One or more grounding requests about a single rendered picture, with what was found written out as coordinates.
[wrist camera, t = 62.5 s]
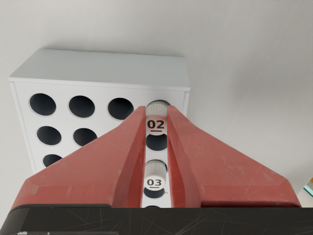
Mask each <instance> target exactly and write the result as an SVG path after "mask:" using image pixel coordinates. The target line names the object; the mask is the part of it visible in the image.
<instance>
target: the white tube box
mask: <svg viewBox="0 0 313 235"><path fill-rule="evenodd" d="M8 79H9V81H10V87H11V90H12V94H13V98H14V102H15V106H16V109H17V113H18V117H19V121H20V125H21V129H22V133H23V137H24V140H25V144H26V148H27V152H28V156H29V160H30V163H31V167H32V171H33V174H36V173H38V172H39V171H41V170H43V169H45V168H46V167H48V166H50V165H52V164H53V163H55V162H57V161H59V160H60V159H62V158H64V157H66V156H67V155H69V154H71V153H72V152H74V151H76V150H78V149H79V148H81V147H83V146H85V145H86V144H88V143H90V142H91V141H93V140H95V139H97V138H98V137H100V136H102V135H103V134H105V133H107V132H109V131H110V130H112V129H114V128H116V127H117V126H118V125H119V124H121V123H122V122H123V121H124V120H125V119H126V118H127V117H128V116H129V115H130V114H131V113H132V112H133V111H134V110H135V109H136V108H137V107H139V106H145V108H147V106H148V105H149V104H150V103H151V102H153V101H155V100H164V101H166V102H168V103H169V104H170V105H172V106H175V107H176V108H177V109H178V110H179V111H180V112H181V113H182V114H183V115H184V116H185V117H187V110H188V103H189V96H190V89H191V88H190V82H189V77H188V71H187V66H186V60H185V57H177V56H161V55H137V54H121V53H105V52H88V51H72V50H56V49H40V48H39V49H37V50H36V51H35V52H34V53H33V54H32V55H31V56H30V57H29V58H28V59H27V60H26V61H25V62H24V63H23V64H22V65H21V66H20V67H19V68H18V69H16V70H15V71H14V72H13V73H12V74H11V75H10V76H9V77H8ZM154 159H157V160H161V161H163V162H164V163H165V167H166V184H165V186H164V187H163V188H162V189H160V190H157V191H152V190H149V189H147V188H146V187H145V186H144V185H143V201H142V207H171V201H170V186H169V174H168V159H167V132H165V133H164V134H162V135H152V134H149V133H148V132H146V158H145V164H146V163H147V162H148V161H150V160H154Z"/></svg>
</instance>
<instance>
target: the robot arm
mask: <svg viewBox="0 0 313 235"><path fill-rule="evenodd" d="M145 158H146V108H145V106H139V107H137V108H136V109H135V110H134V111H133V112H132V113H131V114H130V115H129V116H128V117H127V118H126V119H125V120H124V121H123V122H122V123H121V124H119V125H118V126H117V127H116V128H114V129H112V130H110V131H109V132H107V133H105V134H103V135H102V136H100V137H98V138H97V139H95V140H93V141H91V142H90V143H88V144H86V145H85V146H83V147H81V148H79V149H78V150H76V151H74V152H72V153H71V154H69V155H67V156H66V157H64V158H62V159H60V160H59V161H57V162H55V163H53V164H52V165H50V166H48V167H46V168H45V169H43V170H41V171H39V172H38V173H36V174H34V175H33V176H31V177H29V178H27V179H26V180H25V181H24V183H23V185H22V186H21V189H20V191H19V193H18V195H17V197H16V199H15V201H14V203H13V205H12V207H11V209H10V211H9V213H8V215H7V217H6V219H5V221H4V223H3V225H2V227H1V229H0V235H313V207H302V206H301V204H300V202H299V200H298V198H297V196H296V193H295V191H294V189H293V187H292V185H291V183H290V182H289V180H288V179H286V178H285V177H283V176H281V175H280V174H278V173H276V172H274V171H273V170H271V169H269V168H268V167H266V166H264V165H262V164H261V163H259V162H257V161H255V160H253V159H252V158H250V157H248V156H246V155H245V154H243V153H241V152H240V151H238V150H236V149H234V148H233V147H231V146H229V145H227V144H226V143H224V142H222V141H221V140H219V139H217V138H215V137H214V136H212V135H210V134H208V133H206V132H205V131H203V130H201V129H199V128H198V127H196V126H195V125H194V124H193V123H192V122H191V121H190V120H189V119H188V118H187V117H185V116H184V115H183V114H182V113H181V112H180V111H179V110H178V109H177V108H176V107H175V106H172V105H169V106H168V108H167V159H168V174H169V186H170V201H171V207H142V201H143V185H144V174H145Z"/></svg>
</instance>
